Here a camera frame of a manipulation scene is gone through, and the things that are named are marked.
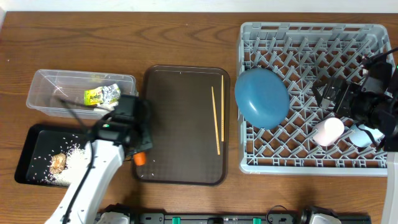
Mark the black rail with green clips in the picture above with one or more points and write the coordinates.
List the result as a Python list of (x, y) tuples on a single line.
[(276, 215)]

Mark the pile of rice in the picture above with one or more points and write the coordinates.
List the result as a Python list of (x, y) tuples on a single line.
[(50, 143)]

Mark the clear plastic bin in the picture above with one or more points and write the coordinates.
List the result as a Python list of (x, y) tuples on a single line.
[(48, 86)]

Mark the black waste bin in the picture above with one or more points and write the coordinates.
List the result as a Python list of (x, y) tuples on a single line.
[(28, 150)]

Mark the pink cup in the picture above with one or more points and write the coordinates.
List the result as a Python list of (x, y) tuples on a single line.
[(328, 131)]

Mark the grey dishwasher rack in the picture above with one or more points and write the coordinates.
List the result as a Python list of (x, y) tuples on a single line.
[(301, 54)]

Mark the large blue plate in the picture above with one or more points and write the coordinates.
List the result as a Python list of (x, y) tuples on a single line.
[(262, 98)]

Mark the brown food lump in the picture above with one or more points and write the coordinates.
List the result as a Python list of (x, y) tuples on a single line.
[(58, 163)]

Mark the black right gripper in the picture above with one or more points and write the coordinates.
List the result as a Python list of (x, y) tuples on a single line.
[(349, 92)]

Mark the orange carrot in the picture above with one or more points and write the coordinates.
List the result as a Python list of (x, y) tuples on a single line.
[(139, 158)]

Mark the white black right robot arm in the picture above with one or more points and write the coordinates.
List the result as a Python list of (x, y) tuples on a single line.
[(373, 104)]

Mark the white crumpled tissue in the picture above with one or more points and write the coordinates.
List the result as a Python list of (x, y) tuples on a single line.
[(106, 107)]

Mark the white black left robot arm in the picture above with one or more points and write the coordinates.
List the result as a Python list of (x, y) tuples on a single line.
[(121, 133)]

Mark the light blue cup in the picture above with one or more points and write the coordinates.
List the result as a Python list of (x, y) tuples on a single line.
[(360, 138)]

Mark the yellow snack wrapper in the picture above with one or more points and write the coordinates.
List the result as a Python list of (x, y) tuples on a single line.
[(103, 95)]

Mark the dark brown tray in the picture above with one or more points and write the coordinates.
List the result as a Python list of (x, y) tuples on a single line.
[(182, 126)]

